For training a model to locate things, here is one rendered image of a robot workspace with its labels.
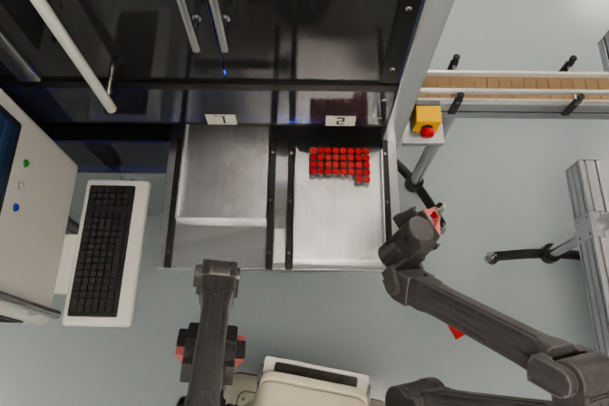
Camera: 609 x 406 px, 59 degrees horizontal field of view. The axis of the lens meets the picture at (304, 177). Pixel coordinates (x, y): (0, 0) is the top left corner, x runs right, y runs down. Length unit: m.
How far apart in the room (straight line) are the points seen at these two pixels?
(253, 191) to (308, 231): 0.20
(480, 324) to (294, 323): 1.52
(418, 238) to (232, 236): 0.68
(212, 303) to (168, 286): 1.53
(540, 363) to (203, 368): 0.48
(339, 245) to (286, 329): 0.91
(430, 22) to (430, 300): 0.57
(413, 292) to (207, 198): 0.77
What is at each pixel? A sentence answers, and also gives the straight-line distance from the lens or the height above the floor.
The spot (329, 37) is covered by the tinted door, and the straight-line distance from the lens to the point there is 1.24.
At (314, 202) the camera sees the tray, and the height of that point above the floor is 0.88.
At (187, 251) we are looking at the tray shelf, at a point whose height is 0.88.
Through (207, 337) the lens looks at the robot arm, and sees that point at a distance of 0.91.
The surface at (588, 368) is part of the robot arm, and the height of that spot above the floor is 1.61.
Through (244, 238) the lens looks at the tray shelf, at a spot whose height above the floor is 0.88.
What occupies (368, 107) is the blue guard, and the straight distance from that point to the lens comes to 1.49.
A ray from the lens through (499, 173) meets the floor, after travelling 2.74.
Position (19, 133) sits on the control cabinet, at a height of 1.17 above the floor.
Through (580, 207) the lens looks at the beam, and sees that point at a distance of 2.24.
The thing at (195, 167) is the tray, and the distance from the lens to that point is 1.67.
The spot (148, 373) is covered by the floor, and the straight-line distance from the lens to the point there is 2.48.
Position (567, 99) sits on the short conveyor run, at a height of 0.93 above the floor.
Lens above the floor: 2.39
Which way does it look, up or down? 68 degrees down
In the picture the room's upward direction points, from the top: straight up
